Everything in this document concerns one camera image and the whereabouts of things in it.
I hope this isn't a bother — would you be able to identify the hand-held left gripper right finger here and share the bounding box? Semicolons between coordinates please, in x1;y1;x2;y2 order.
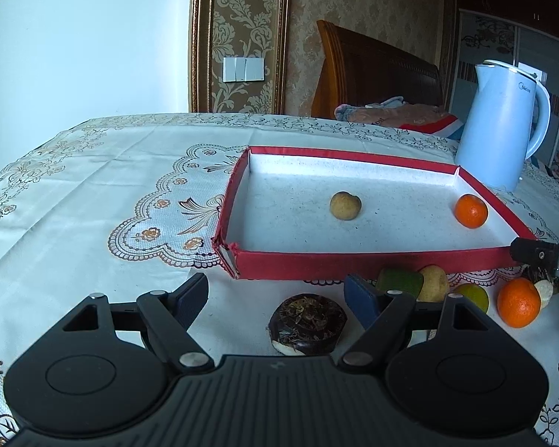
338;274;490;373

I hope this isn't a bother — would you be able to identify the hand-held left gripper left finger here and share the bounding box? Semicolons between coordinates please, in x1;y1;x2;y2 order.
63;272;215;374

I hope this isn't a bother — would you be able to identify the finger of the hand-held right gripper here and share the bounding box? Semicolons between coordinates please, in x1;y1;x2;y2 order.
510;237;559;285

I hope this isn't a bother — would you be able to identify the dark chocolate cake piece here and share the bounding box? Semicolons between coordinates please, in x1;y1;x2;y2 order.
522;265;559;309

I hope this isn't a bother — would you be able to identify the green cucumber piece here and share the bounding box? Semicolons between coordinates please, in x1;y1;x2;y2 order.
376;267;424;299

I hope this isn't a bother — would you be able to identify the orange mandarin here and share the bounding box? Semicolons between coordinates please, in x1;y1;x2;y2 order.
497;278;542;328
454;194;489;229

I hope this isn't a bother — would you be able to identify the chocolate glazed donut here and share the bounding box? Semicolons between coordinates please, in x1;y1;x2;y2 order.
268;293;348;357

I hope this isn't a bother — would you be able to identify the red shallow cardboard tray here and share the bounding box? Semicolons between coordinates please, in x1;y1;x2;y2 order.
212;146;539;280

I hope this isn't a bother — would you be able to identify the yellow-green lime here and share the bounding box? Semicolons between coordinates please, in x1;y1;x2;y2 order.
449;283;490;315

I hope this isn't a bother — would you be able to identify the yellow-brown potato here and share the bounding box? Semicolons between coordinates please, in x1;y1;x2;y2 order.
417;264;450;303

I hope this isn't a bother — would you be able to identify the round tan fruit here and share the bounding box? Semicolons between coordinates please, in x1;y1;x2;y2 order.
330;191;362;221

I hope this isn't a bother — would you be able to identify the light blue electric kettle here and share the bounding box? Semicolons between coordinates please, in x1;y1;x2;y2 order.
454;60;552;191

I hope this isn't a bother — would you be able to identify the brown striped blanket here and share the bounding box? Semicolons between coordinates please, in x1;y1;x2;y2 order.
354;101;467;141

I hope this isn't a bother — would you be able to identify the floral wardrobe with sliding doors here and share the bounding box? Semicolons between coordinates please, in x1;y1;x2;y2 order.
449;7;559;168

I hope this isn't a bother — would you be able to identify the wooden bed headboard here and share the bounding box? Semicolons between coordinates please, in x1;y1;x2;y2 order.
311;20;445;122

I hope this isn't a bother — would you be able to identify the gold framed wallpaper panel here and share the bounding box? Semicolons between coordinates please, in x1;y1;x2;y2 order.
189;0;292;115

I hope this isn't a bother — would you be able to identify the white wall light switch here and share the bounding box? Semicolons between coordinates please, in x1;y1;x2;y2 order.
224;56;266;82

